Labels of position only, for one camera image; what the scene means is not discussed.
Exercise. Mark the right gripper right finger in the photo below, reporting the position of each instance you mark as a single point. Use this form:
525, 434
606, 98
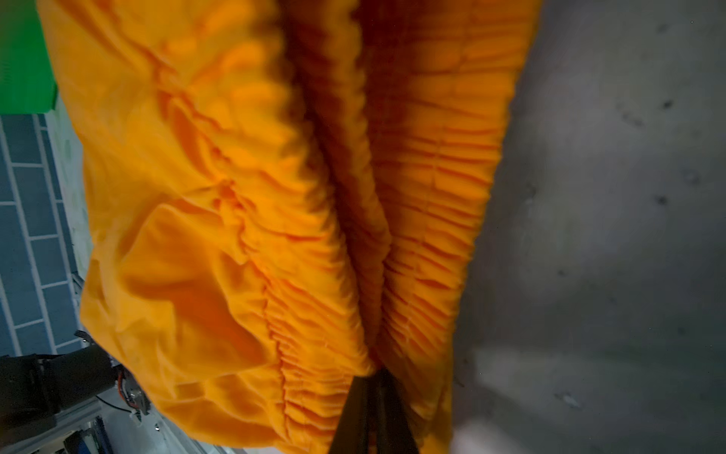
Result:
392, 433

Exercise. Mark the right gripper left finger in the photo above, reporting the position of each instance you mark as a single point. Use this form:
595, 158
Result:
352, 433

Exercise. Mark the orange shorts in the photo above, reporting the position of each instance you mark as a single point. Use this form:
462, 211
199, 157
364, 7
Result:
284, 196

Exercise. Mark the green plastic basket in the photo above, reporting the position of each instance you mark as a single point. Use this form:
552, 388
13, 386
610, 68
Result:
28, 85

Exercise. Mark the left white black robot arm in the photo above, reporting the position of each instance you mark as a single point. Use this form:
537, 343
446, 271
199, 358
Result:
36, 388

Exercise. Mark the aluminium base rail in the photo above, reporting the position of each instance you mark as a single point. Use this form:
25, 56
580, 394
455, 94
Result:
105, 427

